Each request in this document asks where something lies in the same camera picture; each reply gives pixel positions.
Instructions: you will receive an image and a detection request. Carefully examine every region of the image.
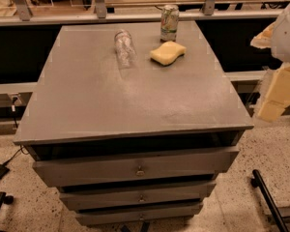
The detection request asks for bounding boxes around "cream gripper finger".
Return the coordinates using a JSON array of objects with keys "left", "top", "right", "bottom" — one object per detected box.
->
[
  {"left": 250, "top": 23, "right": 275, "bottom": 49},
  {"left": 257, "top": 63, "right": 290, "bottom": 122}
]

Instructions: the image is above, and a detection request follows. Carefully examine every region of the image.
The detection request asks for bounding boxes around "yellow sponge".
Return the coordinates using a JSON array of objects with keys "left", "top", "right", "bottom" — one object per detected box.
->
[{"left": 150, "top": 42, "right": 187, "bottom": 66}]

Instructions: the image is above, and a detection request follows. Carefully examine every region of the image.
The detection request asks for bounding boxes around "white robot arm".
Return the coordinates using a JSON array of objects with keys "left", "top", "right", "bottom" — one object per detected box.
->
[{"left": 250, "top": 3, "right": 290, "bottom": 122}]

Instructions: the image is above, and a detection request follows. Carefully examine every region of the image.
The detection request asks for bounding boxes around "soda can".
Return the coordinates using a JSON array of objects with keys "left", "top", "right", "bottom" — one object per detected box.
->
[{"left": 160, "top": 5, "right": 179, "bottom": 42}]

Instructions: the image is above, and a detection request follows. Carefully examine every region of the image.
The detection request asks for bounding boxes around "black right base leg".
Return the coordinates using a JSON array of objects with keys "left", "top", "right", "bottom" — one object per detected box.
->
[{"left": 250, "top": 169, "right": 289, "bottom": 232}]

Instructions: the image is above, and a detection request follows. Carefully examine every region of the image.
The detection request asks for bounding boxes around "top grey drawer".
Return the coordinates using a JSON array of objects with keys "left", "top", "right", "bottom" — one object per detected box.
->
[{"left": 33, "top": 146, "right": 239, "bottom": 187}]

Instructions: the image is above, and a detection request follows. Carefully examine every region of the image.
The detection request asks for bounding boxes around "grey drawer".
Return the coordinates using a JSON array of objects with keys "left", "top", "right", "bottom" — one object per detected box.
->
[
  {"left": 33, "top": 146, "right": 239, "bottom": 187},
  {"left": 75, "top": 201, "right": 203, "bottom": 226},
  {"left": 60, "top": 181, "right": 216, "bottom": 211}
]

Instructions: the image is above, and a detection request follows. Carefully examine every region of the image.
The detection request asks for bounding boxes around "clear plastic bottle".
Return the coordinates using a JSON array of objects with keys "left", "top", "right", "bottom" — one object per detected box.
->
[{"left": 114, "top": 29, "right": 136, "bottom": 69}]

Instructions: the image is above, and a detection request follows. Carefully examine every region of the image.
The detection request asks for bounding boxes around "middle grey drawer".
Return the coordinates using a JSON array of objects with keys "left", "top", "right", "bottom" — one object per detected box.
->
[{"left": 60, "top": 181, "right": 216, "bottom": 211}]

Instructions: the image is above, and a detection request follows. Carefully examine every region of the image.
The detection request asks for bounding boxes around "grey drawer cabinet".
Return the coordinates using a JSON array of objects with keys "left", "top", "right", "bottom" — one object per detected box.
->
[{"left": 15, "top": 21, "right": 252, "bottom": 215}]

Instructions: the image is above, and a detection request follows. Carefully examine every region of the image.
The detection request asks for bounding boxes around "bottom grey drawer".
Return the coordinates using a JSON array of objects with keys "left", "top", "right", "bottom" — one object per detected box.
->
[{"left": 75, "top": 201, "right": 203, "bottom": 226}]

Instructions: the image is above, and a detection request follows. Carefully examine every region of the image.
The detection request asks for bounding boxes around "metal railing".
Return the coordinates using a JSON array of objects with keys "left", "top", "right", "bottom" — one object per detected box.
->
[{"left": 0, "top": 0, "right": 290, "bottom": 26}]

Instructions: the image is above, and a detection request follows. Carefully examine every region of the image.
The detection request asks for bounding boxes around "wall power outlet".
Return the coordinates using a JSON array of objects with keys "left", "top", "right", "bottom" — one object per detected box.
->
[{"left": 9, "top": 93, "right": 23, "bottom": 112}]

